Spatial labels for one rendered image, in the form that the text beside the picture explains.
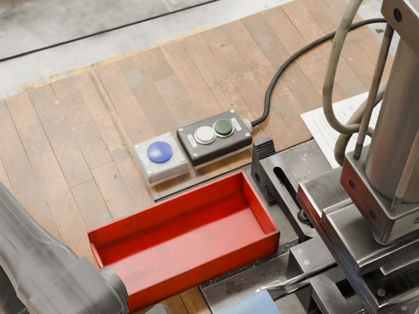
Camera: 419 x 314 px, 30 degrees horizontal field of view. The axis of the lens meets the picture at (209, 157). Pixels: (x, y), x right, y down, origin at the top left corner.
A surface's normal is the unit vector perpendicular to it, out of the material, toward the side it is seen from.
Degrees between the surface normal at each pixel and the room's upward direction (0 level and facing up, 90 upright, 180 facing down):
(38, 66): 0
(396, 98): 90
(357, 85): 0
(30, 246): 20
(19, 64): 0
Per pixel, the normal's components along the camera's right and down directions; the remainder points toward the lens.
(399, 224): 0.43, 0.74
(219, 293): 0.00, -0.58
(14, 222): 0.25, -0.35
